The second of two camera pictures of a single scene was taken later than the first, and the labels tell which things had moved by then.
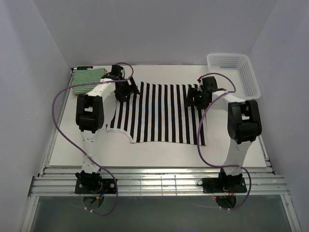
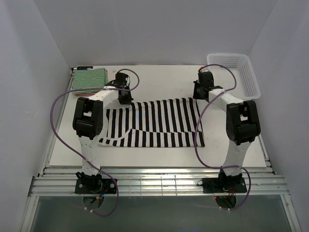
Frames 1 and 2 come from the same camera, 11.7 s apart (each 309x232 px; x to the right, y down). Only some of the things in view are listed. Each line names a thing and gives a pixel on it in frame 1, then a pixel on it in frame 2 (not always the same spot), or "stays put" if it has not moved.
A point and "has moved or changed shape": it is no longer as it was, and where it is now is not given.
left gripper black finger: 132,83 → 129,97
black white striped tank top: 158,113 has moved or changed shape
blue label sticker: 84,68 stays put
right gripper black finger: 201,105 → 203,95
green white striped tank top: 82,77 stays put
